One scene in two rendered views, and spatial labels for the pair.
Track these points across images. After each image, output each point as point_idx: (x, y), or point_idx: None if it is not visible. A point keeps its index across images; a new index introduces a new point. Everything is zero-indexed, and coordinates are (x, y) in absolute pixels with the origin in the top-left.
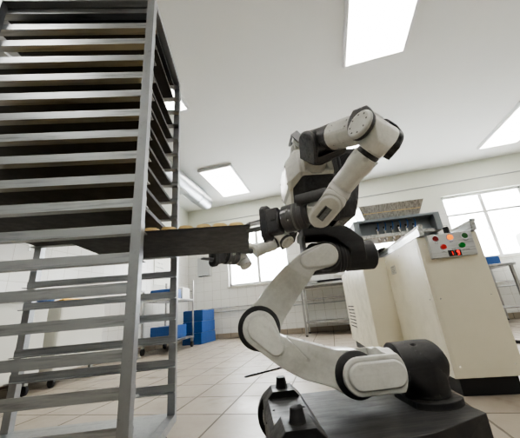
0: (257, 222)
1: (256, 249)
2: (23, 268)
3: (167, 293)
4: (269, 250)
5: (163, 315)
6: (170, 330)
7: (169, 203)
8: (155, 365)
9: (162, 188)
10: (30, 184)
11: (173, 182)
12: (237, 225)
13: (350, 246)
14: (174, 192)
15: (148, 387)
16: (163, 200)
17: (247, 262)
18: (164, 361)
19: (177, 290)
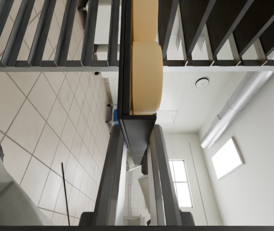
0: (153, 194)
1: (146, 179)
2: None
3: (90, 57)
4: (145, 199)
5: (66, 53)
6: (46, 62)
7: (208, 56)
8: (15, 48)
9: (238, 18)
10: None
11: (242, 60)
12: (126, 35)
13: None
14: (226, 62)
15: None
16: (213, 43)
17: (128, 164)
18: (16, 56)
19: (94, 70)
